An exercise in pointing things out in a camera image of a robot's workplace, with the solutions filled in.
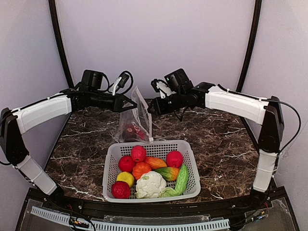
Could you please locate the orange yellow mango toy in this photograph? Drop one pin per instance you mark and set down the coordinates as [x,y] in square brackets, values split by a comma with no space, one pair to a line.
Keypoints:
[155,163]

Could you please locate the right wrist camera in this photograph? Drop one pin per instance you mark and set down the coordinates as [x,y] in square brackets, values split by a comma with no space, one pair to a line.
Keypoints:
[162,88]

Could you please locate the green orange mango toy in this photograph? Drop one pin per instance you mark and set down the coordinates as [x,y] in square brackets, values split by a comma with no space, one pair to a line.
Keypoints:
[168,173]

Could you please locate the white perforated plastic basket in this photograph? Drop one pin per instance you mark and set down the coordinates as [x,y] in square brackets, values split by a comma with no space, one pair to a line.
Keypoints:
[158,149]

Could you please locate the clear zip top bag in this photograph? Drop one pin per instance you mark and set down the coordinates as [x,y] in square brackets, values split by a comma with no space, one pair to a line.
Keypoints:
[138,116]

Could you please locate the red chili pepper toy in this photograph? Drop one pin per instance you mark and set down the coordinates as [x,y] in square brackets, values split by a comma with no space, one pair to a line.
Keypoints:
[138,132]

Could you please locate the red wrinkled fruit front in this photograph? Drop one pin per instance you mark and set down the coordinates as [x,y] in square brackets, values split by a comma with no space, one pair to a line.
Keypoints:
[121,190]

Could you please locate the red wrinkled fruit right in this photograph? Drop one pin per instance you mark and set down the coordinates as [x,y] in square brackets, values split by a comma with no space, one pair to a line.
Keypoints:
[174,159]

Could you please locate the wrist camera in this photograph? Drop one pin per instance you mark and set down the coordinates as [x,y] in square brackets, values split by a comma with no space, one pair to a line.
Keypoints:
[118,84]
[162,88]

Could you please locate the white cauliflower toy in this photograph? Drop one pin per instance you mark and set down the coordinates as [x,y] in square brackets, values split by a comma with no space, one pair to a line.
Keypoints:
[153,185]

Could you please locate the black frame post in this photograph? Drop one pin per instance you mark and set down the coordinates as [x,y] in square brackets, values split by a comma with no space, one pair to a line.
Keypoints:
[59,42]
[250,45]

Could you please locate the left black frame post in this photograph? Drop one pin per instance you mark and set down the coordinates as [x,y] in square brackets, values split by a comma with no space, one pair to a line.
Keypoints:
[59,42]

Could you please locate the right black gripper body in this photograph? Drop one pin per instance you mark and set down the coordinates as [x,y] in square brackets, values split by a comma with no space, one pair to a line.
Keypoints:
[159,107]

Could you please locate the red wrinkled fruit left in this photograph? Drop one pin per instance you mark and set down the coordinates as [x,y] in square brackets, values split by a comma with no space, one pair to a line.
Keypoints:
[138,154]

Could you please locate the red wrinkled fruit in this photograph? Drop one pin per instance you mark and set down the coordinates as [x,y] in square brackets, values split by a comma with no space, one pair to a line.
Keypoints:
[121,190]
[174,159]
[138,154]

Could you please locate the white slotted cable duct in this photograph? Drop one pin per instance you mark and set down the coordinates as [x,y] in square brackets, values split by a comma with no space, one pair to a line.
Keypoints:
[118,223]

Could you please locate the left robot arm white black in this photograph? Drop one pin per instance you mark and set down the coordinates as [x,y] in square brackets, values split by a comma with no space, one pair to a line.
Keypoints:
[27,133]

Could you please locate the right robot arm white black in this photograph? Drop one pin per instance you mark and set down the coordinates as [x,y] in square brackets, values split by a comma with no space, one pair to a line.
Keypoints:
[178,92]

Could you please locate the yellow lemon toy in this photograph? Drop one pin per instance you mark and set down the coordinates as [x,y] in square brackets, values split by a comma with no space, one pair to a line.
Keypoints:
[126,177]

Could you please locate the right black frame post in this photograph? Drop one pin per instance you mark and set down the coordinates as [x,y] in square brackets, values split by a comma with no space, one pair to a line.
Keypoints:
[250,45]

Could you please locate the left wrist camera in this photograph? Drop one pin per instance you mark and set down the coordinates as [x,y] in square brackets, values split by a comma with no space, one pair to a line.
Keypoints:
[118,84]

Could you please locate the red tomato fruit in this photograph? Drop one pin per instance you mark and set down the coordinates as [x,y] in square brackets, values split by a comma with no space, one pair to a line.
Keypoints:
[126,164]

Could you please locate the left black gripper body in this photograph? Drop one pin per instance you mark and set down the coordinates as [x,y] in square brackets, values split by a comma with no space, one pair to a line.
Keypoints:
[117,102]

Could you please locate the green bitter gourd toy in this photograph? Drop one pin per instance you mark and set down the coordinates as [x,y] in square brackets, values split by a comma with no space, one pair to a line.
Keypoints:
[182,180]

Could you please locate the black front rail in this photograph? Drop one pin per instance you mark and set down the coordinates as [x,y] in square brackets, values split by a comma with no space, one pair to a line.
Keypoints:
[277,207]

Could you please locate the orange pumpkin toy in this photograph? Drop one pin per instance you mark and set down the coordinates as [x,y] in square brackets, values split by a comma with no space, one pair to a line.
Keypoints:
[141,168]

